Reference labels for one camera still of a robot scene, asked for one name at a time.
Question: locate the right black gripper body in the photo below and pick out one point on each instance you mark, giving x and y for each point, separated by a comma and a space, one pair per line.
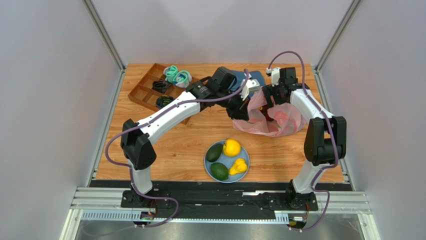
270, 98

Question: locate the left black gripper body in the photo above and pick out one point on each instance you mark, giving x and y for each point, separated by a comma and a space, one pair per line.
235, 105

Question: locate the pink plastic bag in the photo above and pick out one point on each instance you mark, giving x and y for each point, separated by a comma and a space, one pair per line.
287, 119

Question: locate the blue cloth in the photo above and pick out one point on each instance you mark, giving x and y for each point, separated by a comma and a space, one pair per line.
240, 77

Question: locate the yellow fake lemon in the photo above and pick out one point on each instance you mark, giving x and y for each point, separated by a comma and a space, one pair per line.
231, 147

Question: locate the green fake avocado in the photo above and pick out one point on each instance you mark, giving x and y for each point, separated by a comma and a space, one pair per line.
214, 152

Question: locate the blue plate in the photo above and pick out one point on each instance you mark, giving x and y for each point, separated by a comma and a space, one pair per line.
228, 162

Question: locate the yellow fake pear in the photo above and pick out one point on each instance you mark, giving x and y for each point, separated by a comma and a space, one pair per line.
239, 166

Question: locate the green fake lime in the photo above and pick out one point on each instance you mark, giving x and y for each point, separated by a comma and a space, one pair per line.
219, 171

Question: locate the dark red fake fruit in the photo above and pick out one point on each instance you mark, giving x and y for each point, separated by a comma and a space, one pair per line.
264, 110

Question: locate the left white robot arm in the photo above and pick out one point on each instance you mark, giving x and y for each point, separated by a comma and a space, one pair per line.
138, 138

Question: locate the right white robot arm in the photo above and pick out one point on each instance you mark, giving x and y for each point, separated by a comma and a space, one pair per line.
325, 140

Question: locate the teal grey rolled sock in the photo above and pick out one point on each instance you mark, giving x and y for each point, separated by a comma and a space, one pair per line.
182, 79

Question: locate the teal white rolled sock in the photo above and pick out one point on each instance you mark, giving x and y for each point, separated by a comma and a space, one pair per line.
170, 73

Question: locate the wooden compartment tray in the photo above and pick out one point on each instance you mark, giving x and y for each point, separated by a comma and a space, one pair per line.
146, 95

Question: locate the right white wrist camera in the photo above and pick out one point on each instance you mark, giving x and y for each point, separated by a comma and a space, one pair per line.
274, 74

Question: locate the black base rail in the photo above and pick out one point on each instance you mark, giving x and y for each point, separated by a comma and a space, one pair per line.
215, 200

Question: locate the right aluminium corner post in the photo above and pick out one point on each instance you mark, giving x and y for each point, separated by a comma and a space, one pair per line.
342, 26

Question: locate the aluminium corner post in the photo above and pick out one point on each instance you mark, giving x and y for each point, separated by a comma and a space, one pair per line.
97, 20
342, 26

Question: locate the left aluminium corner post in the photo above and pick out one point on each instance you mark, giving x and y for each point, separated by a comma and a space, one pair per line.
97, 20

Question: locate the aluminium frame rail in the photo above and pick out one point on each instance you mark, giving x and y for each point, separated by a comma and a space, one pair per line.
341, 216

